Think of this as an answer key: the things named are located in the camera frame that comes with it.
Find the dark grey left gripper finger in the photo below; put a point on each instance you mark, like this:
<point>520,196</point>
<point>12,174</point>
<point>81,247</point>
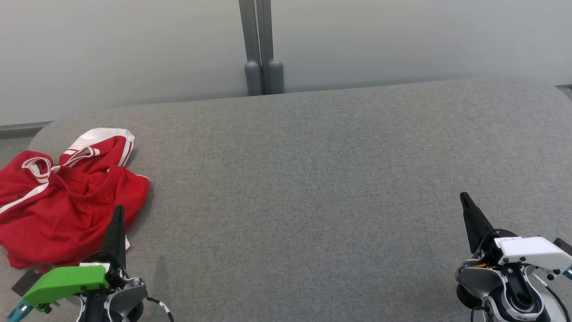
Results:
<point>117,237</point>

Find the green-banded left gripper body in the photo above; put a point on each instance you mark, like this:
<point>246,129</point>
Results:
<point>67,281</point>

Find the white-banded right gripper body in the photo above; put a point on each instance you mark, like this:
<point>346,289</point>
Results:
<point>532,250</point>

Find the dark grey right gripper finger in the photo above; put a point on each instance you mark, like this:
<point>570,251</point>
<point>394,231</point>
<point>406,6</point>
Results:
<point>474,223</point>

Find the red shorts with white stripes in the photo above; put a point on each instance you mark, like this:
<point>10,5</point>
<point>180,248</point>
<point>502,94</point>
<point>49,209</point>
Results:
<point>67,214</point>

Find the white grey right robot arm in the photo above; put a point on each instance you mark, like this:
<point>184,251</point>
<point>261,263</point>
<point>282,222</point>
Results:
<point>478,279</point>

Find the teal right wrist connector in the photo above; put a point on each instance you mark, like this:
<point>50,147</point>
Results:
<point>568,273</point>

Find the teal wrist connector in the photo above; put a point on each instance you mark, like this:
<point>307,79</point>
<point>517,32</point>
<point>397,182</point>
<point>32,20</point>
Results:
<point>568,273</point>
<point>17,312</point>

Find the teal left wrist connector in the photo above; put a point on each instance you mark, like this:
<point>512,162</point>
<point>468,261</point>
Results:
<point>17,312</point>

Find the grey fabric sofa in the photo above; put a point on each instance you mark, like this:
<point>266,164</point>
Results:
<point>313,201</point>

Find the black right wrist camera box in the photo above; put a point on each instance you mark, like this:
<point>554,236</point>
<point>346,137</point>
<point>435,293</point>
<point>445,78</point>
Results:
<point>564,247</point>

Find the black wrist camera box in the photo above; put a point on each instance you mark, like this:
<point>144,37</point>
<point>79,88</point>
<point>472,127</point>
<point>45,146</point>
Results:
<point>26,281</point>
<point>564,247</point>

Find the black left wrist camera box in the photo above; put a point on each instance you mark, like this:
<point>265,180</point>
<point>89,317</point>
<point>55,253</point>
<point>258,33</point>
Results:
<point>26,281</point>

